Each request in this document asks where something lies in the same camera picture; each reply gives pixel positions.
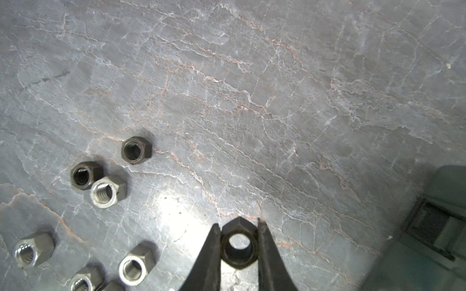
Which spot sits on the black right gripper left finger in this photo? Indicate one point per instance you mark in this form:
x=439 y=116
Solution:
x=205 y=274

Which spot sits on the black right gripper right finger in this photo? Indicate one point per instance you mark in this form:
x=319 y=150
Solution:
x=272 y=273

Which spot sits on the black hex nut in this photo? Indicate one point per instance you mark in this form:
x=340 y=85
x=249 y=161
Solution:
x=136 y=150
x=239 y=241
x=84 y=174

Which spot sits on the silver hex nut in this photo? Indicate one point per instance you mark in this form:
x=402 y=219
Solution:
x=89 y=278
x=112 y=286
x=108 y=191
x=33 y=250
x=136 y=265

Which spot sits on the green plastic organizer box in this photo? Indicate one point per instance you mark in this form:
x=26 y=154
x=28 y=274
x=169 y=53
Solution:
x=430 y=252

